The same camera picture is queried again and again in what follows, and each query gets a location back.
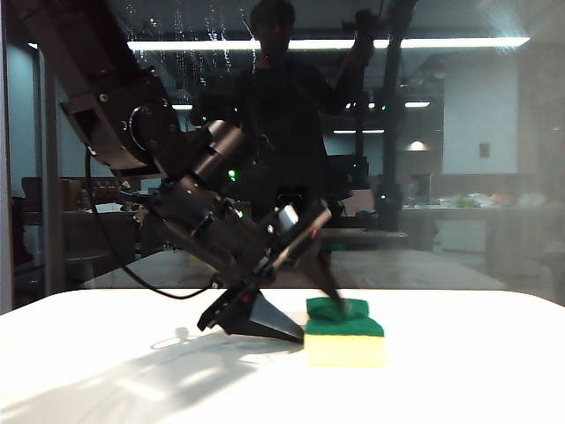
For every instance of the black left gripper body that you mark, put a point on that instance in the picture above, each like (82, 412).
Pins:
(265, 247)

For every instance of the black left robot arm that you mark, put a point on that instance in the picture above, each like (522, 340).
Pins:
(115, 97)

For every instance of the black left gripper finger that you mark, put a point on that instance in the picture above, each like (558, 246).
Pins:
(329, 282)
(265, 320)

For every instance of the green and yellow sponge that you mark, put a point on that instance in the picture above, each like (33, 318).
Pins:
(348, 344)

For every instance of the grey window frame post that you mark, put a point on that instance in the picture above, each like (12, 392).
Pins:
(48, 185)

